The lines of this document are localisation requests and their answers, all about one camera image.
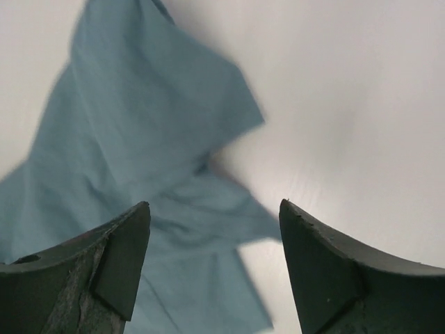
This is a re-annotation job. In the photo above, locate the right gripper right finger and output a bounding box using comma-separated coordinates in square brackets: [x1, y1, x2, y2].
[279, 200, 444, 333]

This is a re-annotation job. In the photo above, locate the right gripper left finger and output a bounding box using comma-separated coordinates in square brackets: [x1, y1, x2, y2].
[1, 202, 150, 334]

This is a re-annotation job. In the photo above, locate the grey-blue t shirt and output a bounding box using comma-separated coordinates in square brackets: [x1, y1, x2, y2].
[1, 1, 280, 333]

